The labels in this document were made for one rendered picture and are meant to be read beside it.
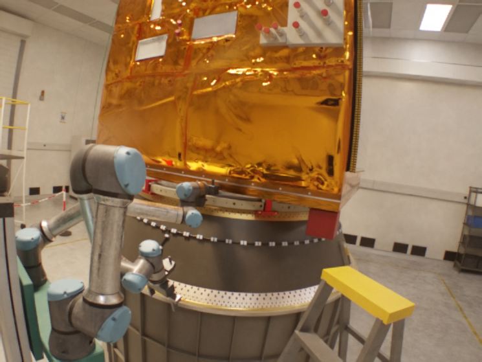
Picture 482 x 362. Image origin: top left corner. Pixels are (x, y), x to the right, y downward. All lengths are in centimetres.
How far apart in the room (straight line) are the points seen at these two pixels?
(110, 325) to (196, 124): 123
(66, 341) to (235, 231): 106
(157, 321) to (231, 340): 45
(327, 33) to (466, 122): 613
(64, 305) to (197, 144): 116
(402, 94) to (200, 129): 598
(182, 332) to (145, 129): 130
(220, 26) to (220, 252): 134
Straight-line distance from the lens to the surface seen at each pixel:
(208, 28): 186
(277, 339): 177
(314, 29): 149
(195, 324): 165
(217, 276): 155
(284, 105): 142
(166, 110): 183
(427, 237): 720
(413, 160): 693
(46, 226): 141
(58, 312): 88
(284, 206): 163
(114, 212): 72
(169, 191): 169
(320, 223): 144
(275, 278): 161
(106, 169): 70
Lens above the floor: 197
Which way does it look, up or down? 4 degrees down
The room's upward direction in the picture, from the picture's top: 6 degrees clockwise
